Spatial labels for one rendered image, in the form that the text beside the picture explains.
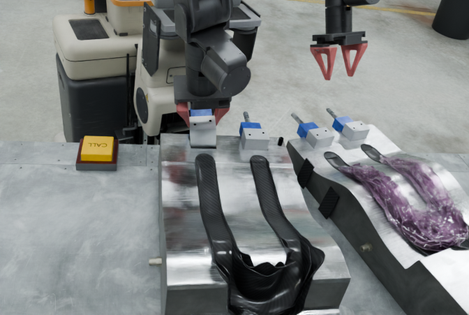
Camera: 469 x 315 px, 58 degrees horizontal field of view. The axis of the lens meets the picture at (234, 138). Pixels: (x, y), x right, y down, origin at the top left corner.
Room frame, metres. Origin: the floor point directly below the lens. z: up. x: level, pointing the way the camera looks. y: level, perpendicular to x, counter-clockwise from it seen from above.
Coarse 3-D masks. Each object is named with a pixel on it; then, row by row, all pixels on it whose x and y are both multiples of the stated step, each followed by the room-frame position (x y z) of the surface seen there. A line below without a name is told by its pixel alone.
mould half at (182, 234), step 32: (160, 160) 0.62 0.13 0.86; (192, 160) 0.60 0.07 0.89; (224, 160) 0.62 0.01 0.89; (288, 160) 0.66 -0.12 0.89; (160, 192) 0.55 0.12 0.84; (192, 192) 0.53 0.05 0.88; (224, 192) 0.54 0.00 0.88; (256, 192) 0.56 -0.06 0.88; (288, 192) 0.58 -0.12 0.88; (160, 224) 0.49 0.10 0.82; (192, 224) 0.44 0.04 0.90; (256, 224) 0.47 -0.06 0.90; (192, 256) 0.36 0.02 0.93; (256, 256) 0.38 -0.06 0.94; (192, 288) 0.32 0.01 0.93; (224, 288) 0.33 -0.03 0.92; (320, 288) 0.36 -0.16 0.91
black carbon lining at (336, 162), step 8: (328, 152) 0.77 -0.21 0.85; (368, 152) 0.80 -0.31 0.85; (376, 152) 0.81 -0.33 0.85; (328, 160) 0.74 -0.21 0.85; (336, 160) 0.75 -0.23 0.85; (376, 160) 0.78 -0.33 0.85; (336, 168) 0.72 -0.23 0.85; (408, 240) 0.53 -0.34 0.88; (464, 240) 0.57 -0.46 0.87; (416, 248) 0.52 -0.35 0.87; (456, 248) 0.50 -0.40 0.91; (464, 248) 0.50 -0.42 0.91
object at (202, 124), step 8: (192, 112) 0.69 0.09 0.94; (200, 112) 0.69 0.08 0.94; (208, 112) 0.70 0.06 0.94; (192, 120) 0.66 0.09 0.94; (200, 120) 0.66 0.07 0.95; (208, 120) 0.66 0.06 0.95; (192, 128) 0.64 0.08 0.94; (200, 128) 0.64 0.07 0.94; (208, 128) 0.64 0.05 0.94; (192, 136) 0.64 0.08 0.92; (200, 136) 0.64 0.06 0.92; (208, 136) 0.64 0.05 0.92; (192, 144) 0.64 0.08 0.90; (200, 144) 0.65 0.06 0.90; (208, 144) 0.65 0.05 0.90
